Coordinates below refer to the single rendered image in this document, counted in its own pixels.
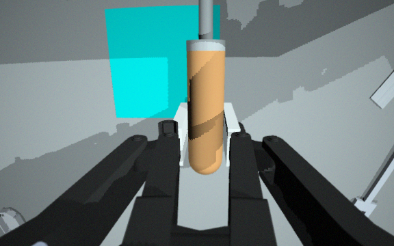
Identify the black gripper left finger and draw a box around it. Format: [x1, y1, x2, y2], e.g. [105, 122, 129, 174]
[0, 102, 188, 246]

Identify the teal square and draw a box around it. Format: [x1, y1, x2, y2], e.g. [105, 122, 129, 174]
[105, 5, 199, 118]

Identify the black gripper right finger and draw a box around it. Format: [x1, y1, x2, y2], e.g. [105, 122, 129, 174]
[223, 102, 394, 246]

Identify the steel hook with wooden handle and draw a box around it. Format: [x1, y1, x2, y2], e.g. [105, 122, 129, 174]
[186, 0, 226, 175]

